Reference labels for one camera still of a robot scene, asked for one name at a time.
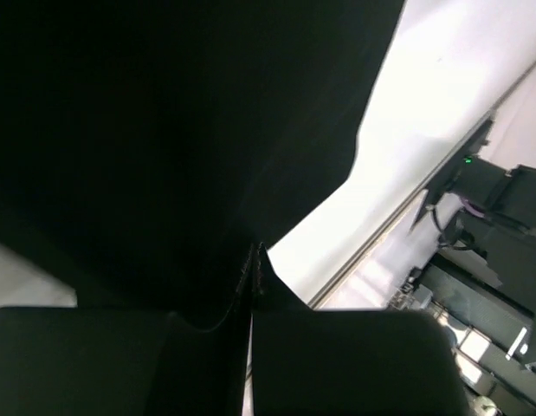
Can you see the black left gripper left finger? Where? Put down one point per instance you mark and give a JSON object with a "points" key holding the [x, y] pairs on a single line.
{"points": [[201, 371]]}

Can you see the aluminium table edge rail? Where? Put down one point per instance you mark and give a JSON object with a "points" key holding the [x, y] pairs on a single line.
{"points": [[415, 197]]}

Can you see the black skirt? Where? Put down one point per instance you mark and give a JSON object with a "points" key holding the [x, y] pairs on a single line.
{"points": [[147, 146]]}

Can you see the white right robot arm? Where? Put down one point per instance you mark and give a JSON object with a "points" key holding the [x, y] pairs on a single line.
{"points": [[497, 221]]}

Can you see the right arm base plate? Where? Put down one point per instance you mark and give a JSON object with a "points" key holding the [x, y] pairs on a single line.
{"points": [[441, 180]]}

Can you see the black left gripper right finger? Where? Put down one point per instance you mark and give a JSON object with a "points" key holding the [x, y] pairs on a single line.
{"points": [[345, 361]]}

